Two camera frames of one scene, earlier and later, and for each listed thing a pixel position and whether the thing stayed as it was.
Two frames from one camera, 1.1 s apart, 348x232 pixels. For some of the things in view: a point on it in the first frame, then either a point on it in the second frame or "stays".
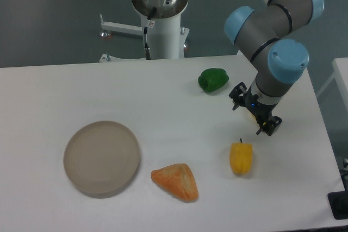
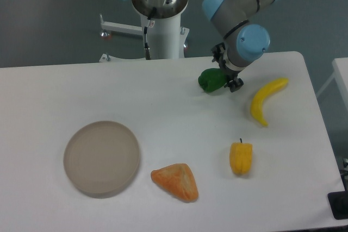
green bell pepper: [213, 79] stays
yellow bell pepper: [241, 156] stays
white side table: [340, 74] stays
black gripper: [262, 111] → [231, 74]
